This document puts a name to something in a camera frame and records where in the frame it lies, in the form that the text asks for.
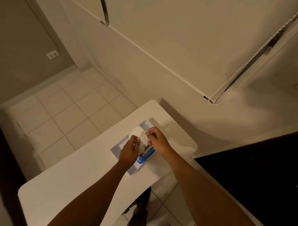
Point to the white wet wipe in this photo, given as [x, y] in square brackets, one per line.
[140, 137]

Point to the person's foot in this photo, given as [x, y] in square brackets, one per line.
[139, 209]

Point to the white rectangular tray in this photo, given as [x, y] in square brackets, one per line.
[133, 151]

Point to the person's left forearm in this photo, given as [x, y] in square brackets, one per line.
[93, 198]

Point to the blue wet wipes packet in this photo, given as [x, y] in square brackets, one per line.
[147, 153]

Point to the person's left hand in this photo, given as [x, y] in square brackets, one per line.
[128, 153]

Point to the person's right forearm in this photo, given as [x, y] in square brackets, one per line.
[204, 191]

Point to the person's right thumb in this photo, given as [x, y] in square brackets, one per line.
[149, 139]

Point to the black countertop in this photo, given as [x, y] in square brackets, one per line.
[256, 177]

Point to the white wall outlet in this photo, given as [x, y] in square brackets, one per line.
[52, 55]

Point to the person's left fingers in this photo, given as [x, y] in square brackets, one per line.
[135, 141]

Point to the person's right hand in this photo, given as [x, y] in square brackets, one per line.
[159, 141]

